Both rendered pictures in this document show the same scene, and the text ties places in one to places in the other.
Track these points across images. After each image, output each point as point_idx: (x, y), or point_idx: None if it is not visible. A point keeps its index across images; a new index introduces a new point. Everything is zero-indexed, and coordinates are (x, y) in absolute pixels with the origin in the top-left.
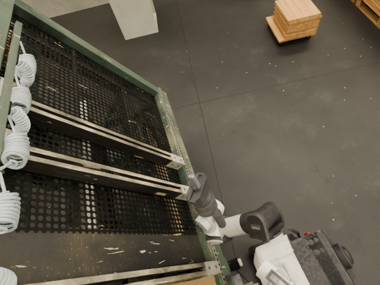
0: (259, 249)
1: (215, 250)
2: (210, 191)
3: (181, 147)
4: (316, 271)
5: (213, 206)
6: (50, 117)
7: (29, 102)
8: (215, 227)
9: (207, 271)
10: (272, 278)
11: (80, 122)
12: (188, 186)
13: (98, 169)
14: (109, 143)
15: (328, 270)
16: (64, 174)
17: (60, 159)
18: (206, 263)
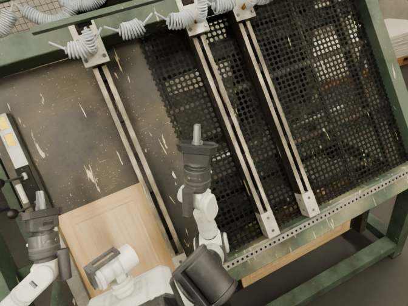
0: (164, 268)
1: None
2: (206, 170)
3: (342, 214)
4: None
5: (189, 180)
6: (245, 45)
7: (223, 6)
8: (202, 232)
9: (175, 257)
10: None
11: (262, 70)
12: (282, 230)
13: (224, 102)
14: (266, 108)
15: None
16: (204, 79)
17: (211, 66)
18: (183, 257)
